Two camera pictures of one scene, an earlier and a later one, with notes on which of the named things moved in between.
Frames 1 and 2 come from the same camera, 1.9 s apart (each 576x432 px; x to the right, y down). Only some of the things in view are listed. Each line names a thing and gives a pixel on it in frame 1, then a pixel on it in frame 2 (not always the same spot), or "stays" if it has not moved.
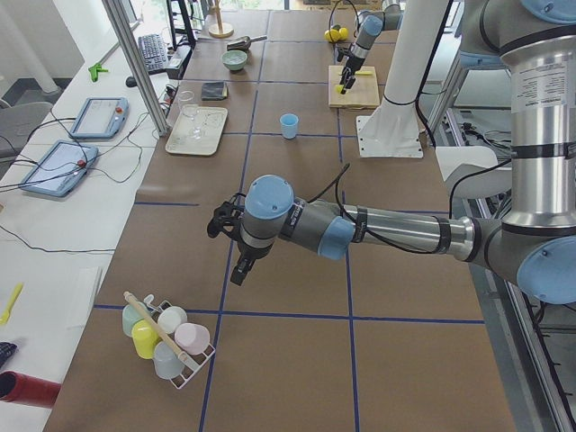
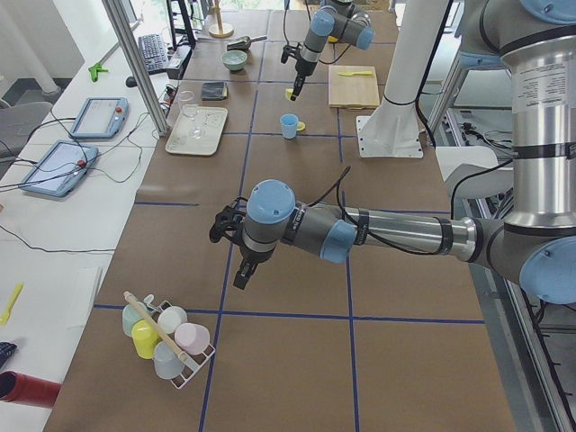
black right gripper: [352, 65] to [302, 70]
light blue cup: [289, 124] stays
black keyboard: [153, 53] stays
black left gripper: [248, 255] stays
